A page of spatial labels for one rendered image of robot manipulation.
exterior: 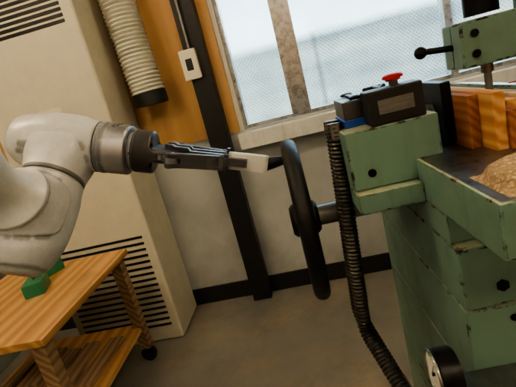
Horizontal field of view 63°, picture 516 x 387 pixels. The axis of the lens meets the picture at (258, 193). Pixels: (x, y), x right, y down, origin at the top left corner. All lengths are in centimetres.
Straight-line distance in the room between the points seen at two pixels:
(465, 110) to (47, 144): 63
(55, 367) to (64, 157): 86
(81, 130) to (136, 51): 122
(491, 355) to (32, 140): 75
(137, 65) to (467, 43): 146
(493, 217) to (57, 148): 62
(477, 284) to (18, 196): 62
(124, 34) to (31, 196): 136
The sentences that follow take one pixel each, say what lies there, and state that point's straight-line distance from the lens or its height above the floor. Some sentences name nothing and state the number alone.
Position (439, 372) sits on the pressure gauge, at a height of 68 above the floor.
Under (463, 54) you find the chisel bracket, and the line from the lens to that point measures 75.
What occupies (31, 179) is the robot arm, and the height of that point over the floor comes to 101.
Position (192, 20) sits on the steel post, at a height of 138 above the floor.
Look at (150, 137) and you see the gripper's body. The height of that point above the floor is 102.
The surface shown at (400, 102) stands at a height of 98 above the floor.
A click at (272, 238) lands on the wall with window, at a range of 218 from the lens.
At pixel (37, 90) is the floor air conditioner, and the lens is 202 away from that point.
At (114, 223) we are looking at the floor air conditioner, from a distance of 200.
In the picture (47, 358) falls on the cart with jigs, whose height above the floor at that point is 46.
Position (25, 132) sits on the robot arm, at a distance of 80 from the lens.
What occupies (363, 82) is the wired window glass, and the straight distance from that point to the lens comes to 211.
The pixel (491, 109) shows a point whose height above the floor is 95.
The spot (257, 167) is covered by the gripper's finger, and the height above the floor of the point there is 92.
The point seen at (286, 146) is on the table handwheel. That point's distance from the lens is 69.
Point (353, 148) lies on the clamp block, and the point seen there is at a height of 94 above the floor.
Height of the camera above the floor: 106
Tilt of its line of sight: 14 degrees down
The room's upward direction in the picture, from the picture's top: 15 degrees counter-clockwise
